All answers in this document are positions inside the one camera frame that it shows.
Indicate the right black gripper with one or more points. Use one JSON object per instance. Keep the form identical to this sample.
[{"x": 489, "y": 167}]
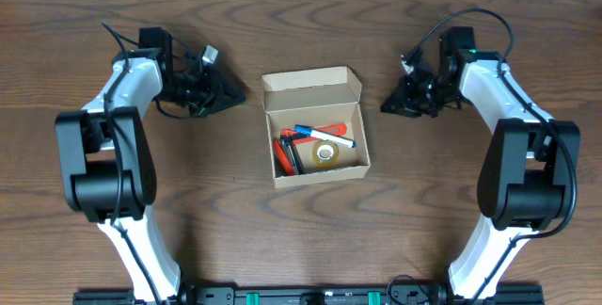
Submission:
[{"x": 397, "y": 104}]

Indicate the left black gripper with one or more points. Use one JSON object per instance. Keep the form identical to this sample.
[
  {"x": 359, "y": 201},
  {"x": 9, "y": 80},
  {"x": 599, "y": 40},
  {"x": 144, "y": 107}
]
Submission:
[{"x": 213, "y": 100}]

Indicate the cardboard box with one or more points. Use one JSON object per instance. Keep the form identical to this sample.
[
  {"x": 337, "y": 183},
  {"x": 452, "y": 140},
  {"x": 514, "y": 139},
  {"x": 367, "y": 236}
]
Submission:
[{"x": 315, "y": 127}]

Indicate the yellow tape roll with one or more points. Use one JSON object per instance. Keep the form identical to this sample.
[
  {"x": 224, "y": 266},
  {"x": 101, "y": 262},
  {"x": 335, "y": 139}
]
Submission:
[{"x": 325, "y": 154}]

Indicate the blue marker pen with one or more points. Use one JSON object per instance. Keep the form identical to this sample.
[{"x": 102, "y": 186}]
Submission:
[{"x": 324, "y": 136}]

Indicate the red stapler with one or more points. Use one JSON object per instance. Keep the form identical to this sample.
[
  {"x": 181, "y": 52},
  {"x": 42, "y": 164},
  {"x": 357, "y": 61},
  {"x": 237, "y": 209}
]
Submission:
[{"x": 287, "y": 156}]

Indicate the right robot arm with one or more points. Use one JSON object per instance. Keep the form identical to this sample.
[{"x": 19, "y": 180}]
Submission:
[{"x": 527, "y": 188}]

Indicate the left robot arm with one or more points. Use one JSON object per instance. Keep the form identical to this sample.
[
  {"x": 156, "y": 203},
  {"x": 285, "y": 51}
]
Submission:
[{"x": 106, "y": 165}]

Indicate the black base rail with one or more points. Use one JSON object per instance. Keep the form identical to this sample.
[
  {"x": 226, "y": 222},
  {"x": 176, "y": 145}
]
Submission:
[{"x": 509, "y": 294}]

